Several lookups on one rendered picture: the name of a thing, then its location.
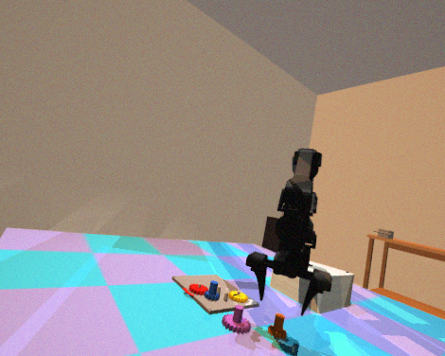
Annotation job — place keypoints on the red gear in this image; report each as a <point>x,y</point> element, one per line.
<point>196,290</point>

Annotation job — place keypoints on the dark blue gear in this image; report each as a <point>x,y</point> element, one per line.
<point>211,294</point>

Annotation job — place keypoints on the pink gear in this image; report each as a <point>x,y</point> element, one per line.
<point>236,322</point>

